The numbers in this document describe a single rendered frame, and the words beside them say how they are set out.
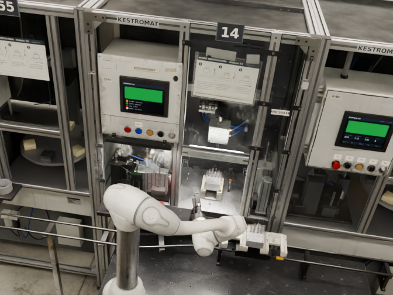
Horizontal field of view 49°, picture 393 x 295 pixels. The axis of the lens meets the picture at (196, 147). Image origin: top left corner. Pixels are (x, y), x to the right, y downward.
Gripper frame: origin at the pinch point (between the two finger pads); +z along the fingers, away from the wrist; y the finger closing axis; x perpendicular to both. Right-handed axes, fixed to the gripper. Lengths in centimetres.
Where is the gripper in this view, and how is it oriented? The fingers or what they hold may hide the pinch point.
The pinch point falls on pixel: (195, 196)
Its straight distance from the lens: 249.8
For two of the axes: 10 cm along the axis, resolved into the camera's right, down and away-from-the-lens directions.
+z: -1.2, -6.0, 8.0
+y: 0.5, -8.0, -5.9
